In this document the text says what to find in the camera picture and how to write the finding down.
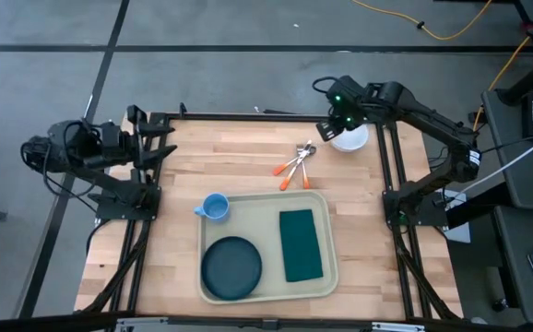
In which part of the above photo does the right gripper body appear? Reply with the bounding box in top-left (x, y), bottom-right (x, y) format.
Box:
top-left (330, 103), bottom-right (377, 130)

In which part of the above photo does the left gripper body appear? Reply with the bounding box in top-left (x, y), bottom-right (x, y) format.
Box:
top-left (101, 122), bottom-right (141, 167)

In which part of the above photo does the white bowl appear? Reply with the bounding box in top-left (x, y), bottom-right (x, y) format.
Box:
top-left (329, 123), bottom-right (370, 154)

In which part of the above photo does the light blue mug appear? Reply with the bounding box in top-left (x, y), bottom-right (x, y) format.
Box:
top-left (193, 192), bottom-right (231, 225)

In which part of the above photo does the green cloth napkin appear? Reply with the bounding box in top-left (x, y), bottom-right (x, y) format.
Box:
top-left (278, 208), bottom-right (325, 283)

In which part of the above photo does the dark blue plate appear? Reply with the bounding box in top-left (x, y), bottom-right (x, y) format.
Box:
top-left (200, 235), bottom-right (264, 302)

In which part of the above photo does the beige plastic tray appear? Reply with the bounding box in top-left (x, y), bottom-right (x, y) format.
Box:
top-left (196, 189), bottom-right (340, 306)

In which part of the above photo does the dark grey desk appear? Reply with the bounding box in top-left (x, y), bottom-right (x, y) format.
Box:
top-left (493, 205), bottom-right (533, 326)

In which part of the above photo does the black aluminium table frame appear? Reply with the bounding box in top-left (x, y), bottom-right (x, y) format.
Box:
top-left (75, 101), bottom-right (464, 332)

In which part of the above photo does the orange-handled spoon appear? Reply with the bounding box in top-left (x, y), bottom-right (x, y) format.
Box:
top-left (272, 145), bottom-right (317, 177)

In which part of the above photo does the yellow floor cable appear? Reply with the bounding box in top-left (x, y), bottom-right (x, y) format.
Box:
top-left (349, 0), bottom-right (493, 42)

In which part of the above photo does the yellow hanging power cable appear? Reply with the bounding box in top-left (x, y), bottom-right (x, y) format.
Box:
top-left (450, 4), bottom-right (533, 156)

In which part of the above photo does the silver aluminium bracket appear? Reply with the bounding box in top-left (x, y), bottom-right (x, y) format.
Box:
top-left (115, 316), bottom-right (158, 332)
top-left (371, 321), bottom-right (427, 332)

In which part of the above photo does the white cable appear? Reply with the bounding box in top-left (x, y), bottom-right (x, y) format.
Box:
top-left (450, 130), bottom-right (533, 195)

